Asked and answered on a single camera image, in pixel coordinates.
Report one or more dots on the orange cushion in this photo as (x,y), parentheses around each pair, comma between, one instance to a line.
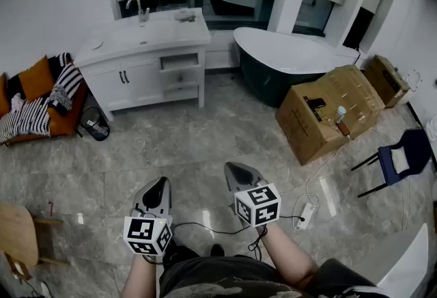
(35,79)

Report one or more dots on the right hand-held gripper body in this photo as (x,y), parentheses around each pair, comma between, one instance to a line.
(257,204)

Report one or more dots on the person's left forearm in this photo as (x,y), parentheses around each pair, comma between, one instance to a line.
(138,277)

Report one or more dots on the person's dark patterned clothing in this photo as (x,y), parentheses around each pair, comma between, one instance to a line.
(222,277)

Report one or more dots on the dark green bathtub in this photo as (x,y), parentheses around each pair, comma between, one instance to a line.
(283,57)

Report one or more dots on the orange sofa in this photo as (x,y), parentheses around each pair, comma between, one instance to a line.
(65,119)

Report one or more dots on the black white striped blanket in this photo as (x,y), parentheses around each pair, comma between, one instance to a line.
(30,112)

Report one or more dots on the chrome faucet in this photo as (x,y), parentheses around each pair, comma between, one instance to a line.
(140,9)

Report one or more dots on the white power strip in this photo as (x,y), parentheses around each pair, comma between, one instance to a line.
(306,215)

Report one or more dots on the large cardboard box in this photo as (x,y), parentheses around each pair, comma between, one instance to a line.
(327,112)

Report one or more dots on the wooden chair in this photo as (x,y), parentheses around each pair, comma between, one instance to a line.
(17,235)

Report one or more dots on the white seat cushion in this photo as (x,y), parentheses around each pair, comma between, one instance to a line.
(399,160)

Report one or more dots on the clear bottle with white cap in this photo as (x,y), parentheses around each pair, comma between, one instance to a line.
(341,113)

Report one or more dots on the white plain closed drawer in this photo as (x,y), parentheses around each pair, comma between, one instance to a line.
(181,92)

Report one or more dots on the black phone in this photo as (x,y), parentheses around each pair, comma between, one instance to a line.
(315,102)

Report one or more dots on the small clutter on vanity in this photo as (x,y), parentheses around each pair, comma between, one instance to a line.
(184,14)

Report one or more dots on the white tub rim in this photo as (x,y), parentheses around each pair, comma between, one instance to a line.
(406,266)

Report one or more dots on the blue chair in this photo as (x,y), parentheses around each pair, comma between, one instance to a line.
(414,149)

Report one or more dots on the small cardboard box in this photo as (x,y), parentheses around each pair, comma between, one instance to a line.
(385,81)

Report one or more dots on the person's black shoe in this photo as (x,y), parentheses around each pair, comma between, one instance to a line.
(217,249)

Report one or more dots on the black mesh waste bin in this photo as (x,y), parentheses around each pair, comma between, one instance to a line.
(95,122)

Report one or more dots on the person's right forearm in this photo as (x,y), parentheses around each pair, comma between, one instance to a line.
(290,255)

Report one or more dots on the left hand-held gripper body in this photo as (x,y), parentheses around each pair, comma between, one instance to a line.
(147,233)

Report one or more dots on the white sink vanity cabinet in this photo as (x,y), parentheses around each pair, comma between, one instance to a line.
(136,50)

